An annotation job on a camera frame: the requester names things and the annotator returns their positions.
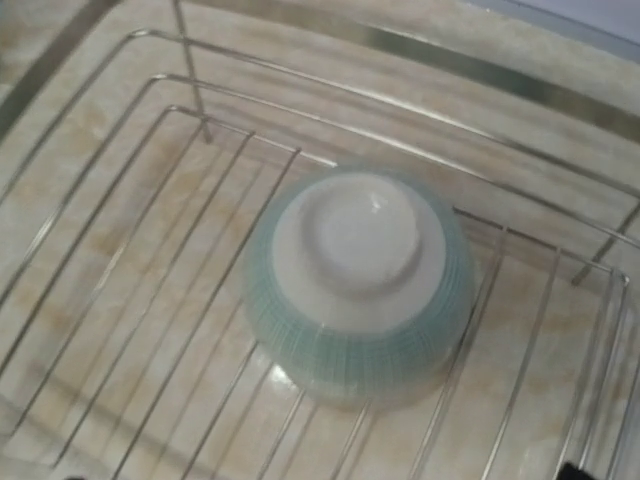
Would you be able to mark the metal wire dish rack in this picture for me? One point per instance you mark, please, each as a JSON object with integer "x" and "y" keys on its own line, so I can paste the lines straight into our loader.
{"x": 142, "y": 150}

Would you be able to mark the green grid pattern bowl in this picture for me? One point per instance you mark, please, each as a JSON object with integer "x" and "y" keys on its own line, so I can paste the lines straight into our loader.
{"x": 359, "y": 284}

